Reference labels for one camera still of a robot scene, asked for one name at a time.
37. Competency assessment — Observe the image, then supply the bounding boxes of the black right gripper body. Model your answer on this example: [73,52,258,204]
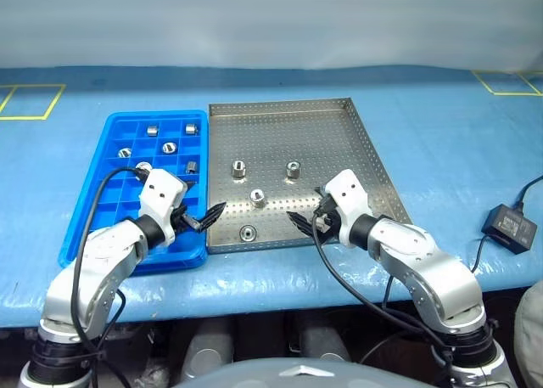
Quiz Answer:
[312,199,343,244]

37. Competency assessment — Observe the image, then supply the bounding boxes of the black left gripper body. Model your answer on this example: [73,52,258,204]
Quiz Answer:
[171,204,201,235]

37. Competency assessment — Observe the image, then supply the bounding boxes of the blue compartment tray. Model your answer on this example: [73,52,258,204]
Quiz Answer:
[58,110,210,273]

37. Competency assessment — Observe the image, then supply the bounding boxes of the perforated metal tray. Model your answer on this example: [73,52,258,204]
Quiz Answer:
[206,97,413,256]

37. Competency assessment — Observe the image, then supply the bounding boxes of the grey rounded robot leg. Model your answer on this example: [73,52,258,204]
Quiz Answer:
[296,315,352,363]
[180,319,235,383]

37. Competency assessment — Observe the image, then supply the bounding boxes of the grey robot torso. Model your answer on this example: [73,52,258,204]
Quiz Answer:
[169,356,442,388]

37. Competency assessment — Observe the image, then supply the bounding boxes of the black power adapter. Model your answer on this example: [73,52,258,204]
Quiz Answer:
[481,204,534,256]

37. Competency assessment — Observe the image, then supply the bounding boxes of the grey rounded object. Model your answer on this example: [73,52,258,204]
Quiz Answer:
[514,279,543,388]

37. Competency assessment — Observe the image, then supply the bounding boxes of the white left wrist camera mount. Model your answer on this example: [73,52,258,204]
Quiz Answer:
[136,169,188,248]

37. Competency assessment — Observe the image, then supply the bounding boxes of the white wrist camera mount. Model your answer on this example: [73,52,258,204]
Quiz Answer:
[322,170,372,245]
[136,169,188,248]

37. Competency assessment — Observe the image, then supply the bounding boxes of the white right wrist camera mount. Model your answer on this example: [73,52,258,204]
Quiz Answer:
[322,170,372,245]

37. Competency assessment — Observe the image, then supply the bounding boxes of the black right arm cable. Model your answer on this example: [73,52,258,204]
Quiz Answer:
[311,209,455,376]

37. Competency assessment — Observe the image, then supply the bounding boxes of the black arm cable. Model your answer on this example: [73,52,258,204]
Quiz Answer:
[311,209,455,376]
[70,166,148,388]

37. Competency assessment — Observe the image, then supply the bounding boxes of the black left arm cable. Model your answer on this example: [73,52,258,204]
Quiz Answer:
[70,166,148,388]

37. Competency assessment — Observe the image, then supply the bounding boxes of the black adapter output cable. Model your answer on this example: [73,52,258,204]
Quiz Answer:
[515,178,543,213]

